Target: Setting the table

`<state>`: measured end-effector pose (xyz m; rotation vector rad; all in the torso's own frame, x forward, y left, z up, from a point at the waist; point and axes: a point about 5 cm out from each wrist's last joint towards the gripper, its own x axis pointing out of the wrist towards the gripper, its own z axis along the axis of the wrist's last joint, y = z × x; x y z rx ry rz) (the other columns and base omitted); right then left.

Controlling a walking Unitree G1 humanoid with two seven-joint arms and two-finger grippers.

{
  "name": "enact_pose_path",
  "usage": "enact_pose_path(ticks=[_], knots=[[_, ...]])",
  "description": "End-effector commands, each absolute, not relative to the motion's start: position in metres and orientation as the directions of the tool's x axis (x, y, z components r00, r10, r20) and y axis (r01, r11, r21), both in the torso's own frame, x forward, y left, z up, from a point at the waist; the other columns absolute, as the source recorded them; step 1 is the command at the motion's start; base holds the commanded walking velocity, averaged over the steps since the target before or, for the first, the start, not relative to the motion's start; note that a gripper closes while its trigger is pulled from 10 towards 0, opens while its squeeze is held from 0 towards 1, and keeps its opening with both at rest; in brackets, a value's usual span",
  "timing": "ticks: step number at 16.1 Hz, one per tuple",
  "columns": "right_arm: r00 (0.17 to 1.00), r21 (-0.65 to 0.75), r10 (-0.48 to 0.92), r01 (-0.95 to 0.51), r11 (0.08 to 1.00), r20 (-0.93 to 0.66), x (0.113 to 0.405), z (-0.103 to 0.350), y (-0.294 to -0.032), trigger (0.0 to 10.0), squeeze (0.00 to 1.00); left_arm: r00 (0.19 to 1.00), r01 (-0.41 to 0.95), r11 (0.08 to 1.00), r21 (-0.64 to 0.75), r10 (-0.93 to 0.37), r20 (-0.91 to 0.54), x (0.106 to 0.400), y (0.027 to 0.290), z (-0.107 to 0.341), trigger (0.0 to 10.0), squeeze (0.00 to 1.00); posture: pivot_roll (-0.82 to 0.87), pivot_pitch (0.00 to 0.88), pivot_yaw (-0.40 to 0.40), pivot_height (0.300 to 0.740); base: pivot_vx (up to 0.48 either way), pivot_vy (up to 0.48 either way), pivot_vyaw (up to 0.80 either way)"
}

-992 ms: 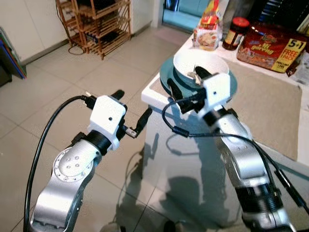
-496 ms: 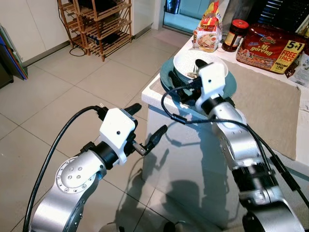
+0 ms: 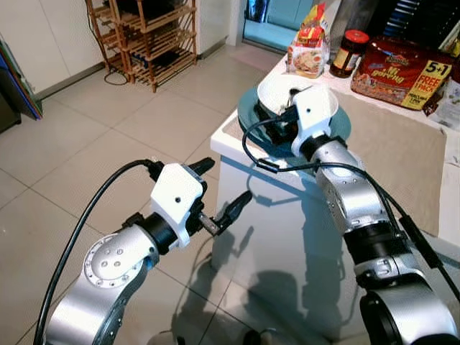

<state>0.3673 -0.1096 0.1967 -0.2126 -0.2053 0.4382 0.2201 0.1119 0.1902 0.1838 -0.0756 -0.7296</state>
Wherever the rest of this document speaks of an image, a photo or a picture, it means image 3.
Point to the white bowl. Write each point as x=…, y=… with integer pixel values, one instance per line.
x=277, y=90

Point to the clear flatbread bag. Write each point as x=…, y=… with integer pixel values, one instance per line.
x=309, y=54

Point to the pink door mat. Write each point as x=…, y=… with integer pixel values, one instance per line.
x=259, y=57

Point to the teal plate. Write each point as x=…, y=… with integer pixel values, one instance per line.
x=341, y=126

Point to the white table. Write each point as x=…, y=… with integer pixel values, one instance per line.
x=287, y=244

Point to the dark jar with red lid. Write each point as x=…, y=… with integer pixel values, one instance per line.
x=348, y=56

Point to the blue glass door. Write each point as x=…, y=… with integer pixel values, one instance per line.
x=277, y=21

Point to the beige placemat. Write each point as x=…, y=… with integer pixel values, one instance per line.
x=399, y=162

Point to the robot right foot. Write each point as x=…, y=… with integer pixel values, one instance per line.
x=262, y=336

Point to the wooden shelf rack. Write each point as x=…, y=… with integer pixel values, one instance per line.
x=151, y=43

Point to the black slatted rack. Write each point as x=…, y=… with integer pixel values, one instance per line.
x=424, y=21

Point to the printed paper sheet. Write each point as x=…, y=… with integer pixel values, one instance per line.
x=449, y=104

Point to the blue flat board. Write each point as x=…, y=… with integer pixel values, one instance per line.
x=18, y=79

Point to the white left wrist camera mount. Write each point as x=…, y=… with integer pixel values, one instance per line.
x=175, y=195

